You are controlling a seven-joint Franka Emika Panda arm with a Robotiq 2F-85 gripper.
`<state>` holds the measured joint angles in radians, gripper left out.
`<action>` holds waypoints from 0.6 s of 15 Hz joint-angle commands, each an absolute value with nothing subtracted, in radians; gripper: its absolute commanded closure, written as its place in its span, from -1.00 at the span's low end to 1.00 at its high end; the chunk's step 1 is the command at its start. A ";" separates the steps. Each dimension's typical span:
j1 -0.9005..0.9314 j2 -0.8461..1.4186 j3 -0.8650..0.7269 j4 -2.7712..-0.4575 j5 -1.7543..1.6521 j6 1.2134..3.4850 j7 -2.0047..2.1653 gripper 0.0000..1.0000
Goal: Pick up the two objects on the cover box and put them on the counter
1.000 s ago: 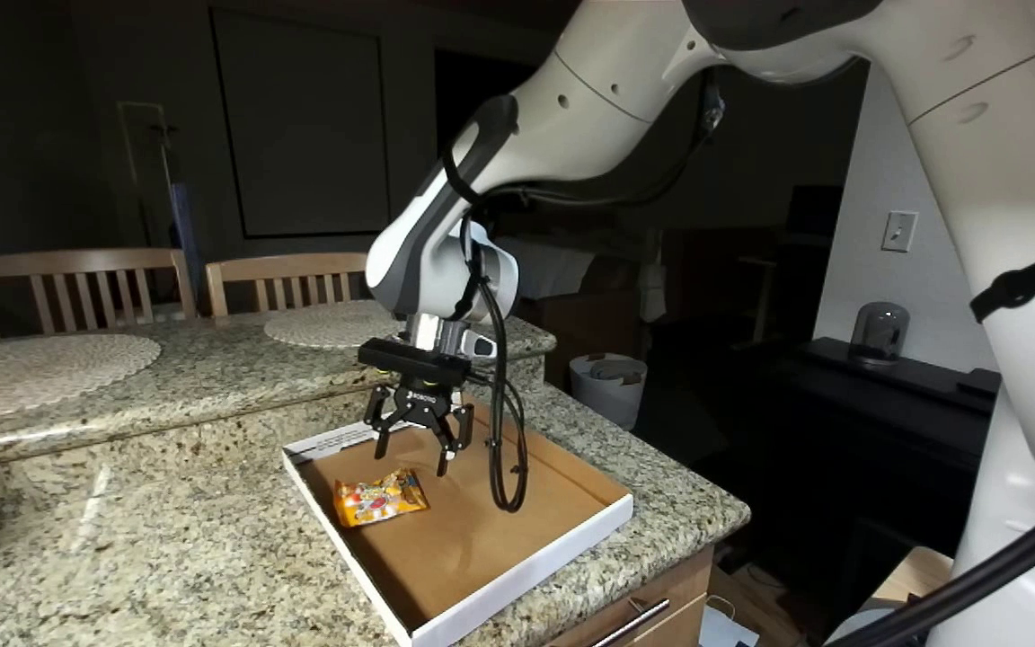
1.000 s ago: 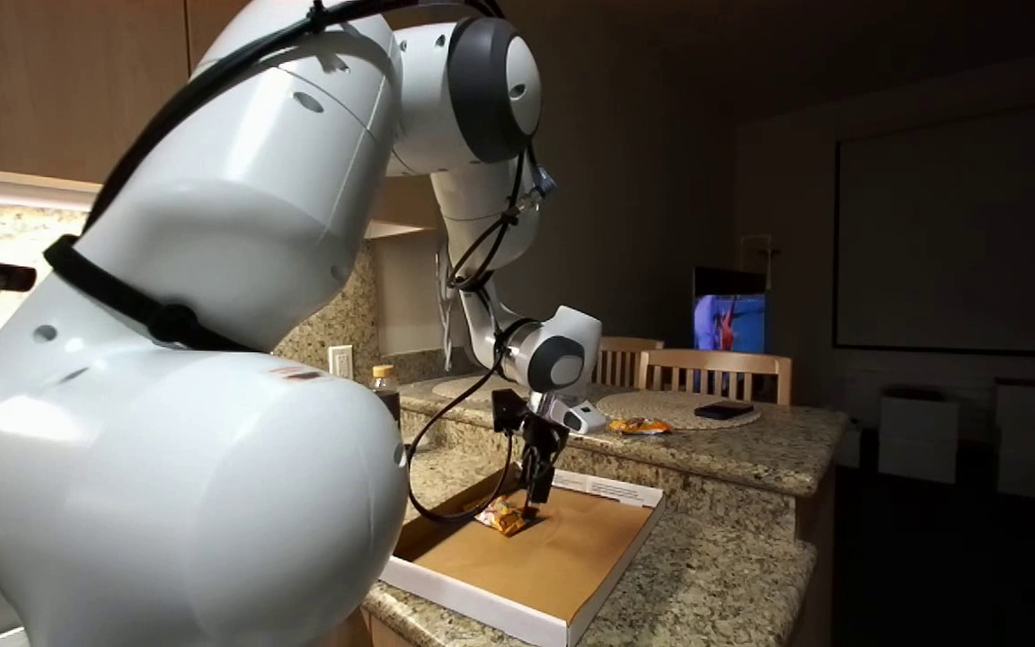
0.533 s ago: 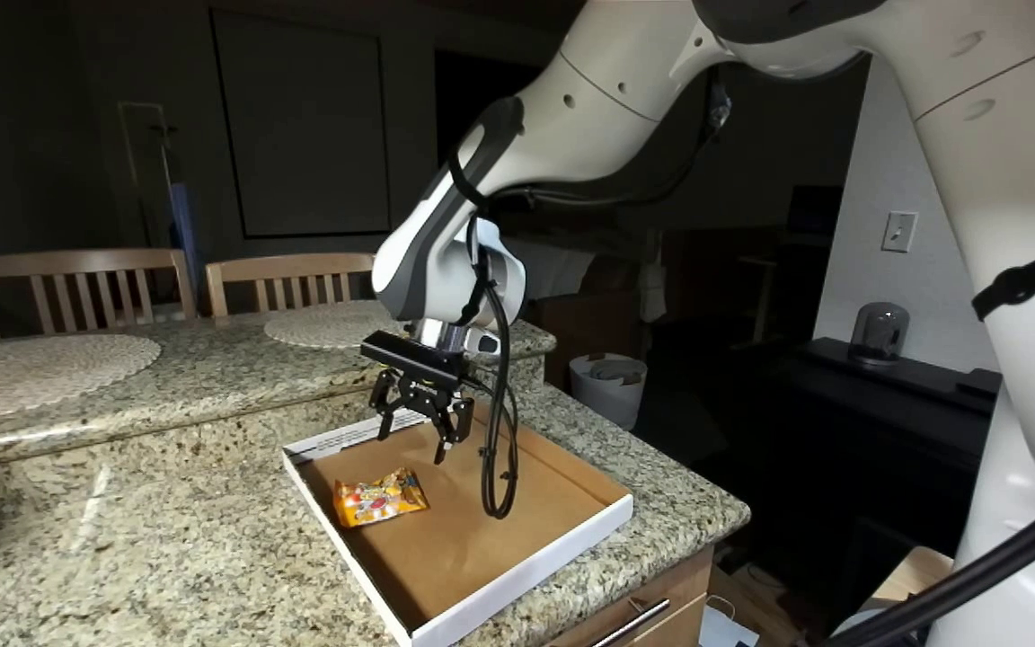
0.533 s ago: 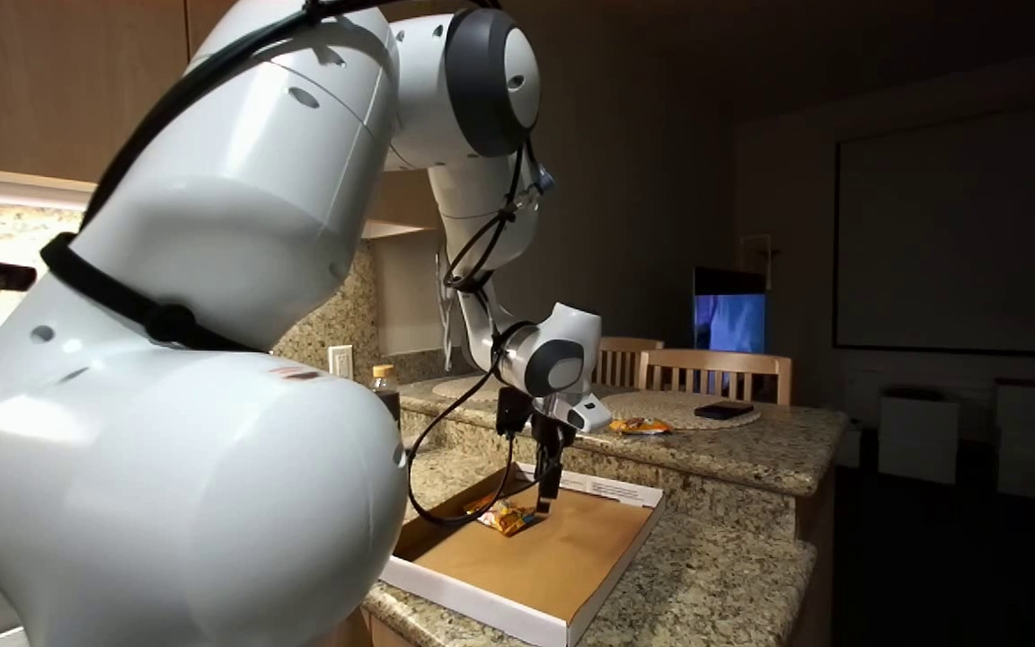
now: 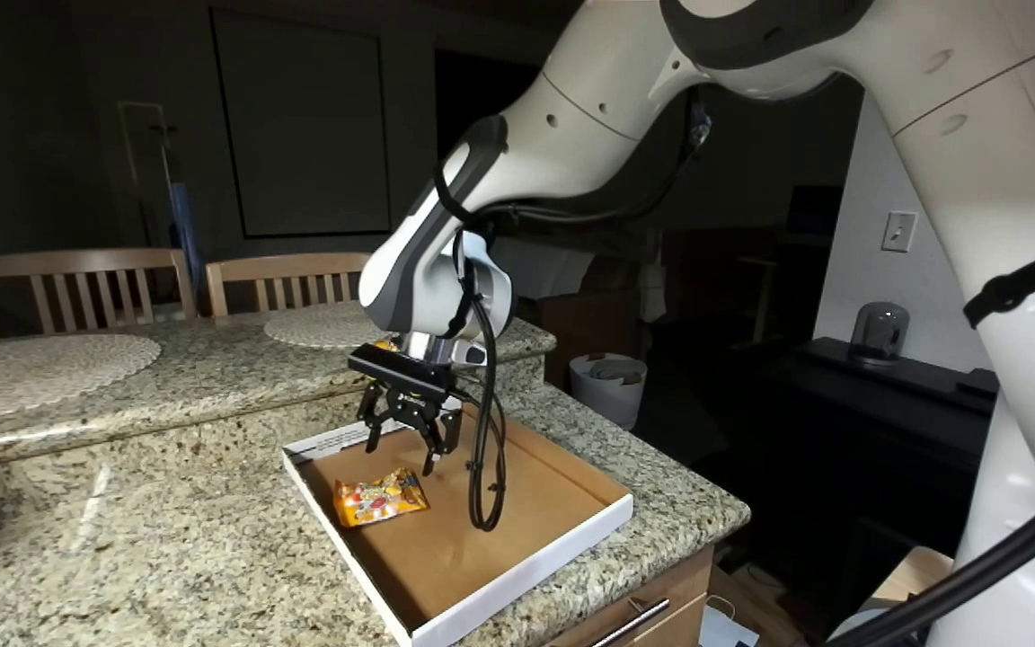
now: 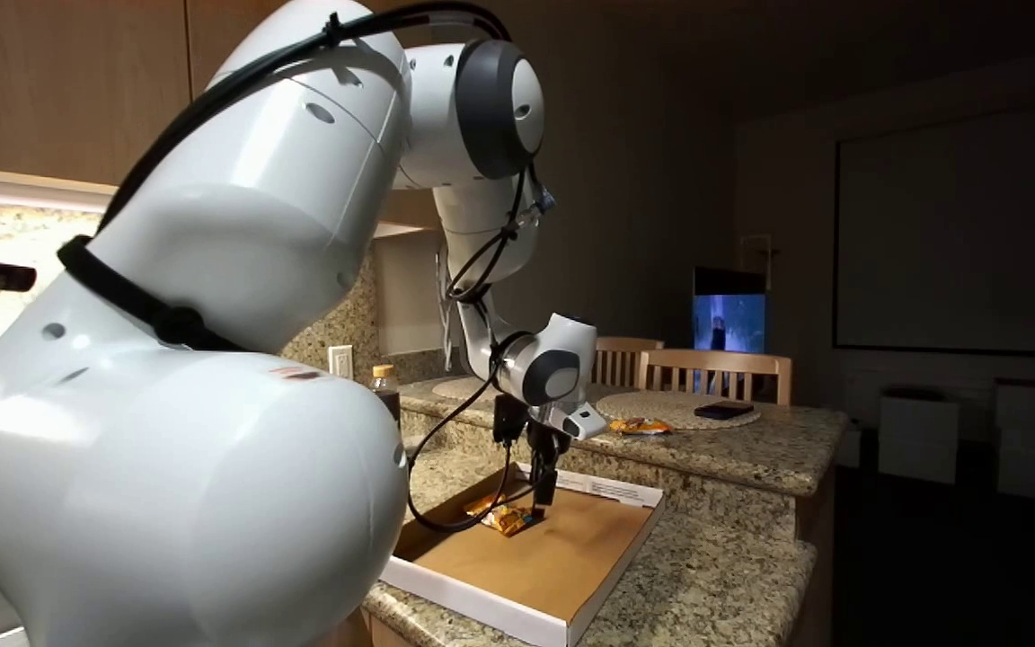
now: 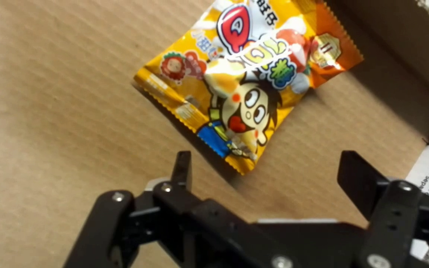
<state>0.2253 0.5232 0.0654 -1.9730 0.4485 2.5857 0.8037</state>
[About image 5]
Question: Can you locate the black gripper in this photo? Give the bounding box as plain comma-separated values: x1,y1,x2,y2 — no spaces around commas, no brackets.
355,373,468,479

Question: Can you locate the yellow cartoon snack packet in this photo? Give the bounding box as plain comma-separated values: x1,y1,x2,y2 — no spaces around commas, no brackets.
332,467,436,530

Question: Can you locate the round woven placemat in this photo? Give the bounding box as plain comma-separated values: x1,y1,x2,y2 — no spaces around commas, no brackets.
0,330,167,427
258,297,394,352

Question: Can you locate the grey round waste bin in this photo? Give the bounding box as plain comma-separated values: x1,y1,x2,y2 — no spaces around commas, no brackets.
569,352,650,432

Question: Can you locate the wooden slat chair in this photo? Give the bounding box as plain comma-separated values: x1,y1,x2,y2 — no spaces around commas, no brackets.
0,244,199,345
203,248,374,323

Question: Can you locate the wooden cabinet drawer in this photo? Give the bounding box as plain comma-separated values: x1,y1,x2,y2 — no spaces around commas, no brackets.
541,542,720,647

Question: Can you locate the dark side table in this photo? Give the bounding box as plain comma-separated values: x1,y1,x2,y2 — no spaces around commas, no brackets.
708,333,998,569

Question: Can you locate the grey glass jar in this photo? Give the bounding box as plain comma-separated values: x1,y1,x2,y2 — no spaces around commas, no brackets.
848,297,913,361

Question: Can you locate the tan wooden board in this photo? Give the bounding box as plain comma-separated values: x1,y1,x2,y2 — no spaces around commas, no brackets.
870,542,959,606

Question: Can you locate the dark framed wall panel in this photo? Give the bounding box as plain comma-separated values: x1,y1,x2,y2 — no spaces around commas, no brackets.
206,7,394,239

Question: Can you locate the white wall switch plate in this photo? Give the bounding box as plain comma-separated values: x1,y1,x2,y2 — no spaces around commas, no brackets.
877,207,919,255

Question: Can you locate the black robot cable with strap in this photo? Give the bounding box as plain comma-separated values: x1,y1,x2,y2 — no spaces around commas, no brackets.
426,85,1035,647

